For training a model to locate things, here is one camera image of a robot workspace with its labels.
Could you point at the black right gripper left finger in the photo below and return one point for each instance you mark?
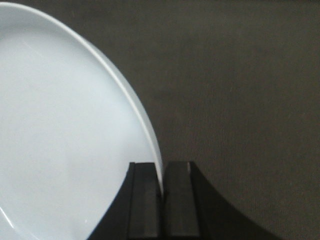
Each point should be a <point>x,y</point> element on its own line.
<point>135,212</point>

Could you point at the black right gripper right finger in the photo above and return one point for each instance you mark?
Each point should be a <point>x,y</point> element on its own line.
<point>195,210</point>

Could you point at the light blue tray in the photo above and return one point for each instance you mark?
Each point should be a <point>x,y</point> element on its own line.
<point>70,125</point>

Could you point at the dark grey fabric mat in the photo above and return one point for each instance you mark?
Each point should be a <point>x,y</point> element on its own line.
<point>233,85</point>

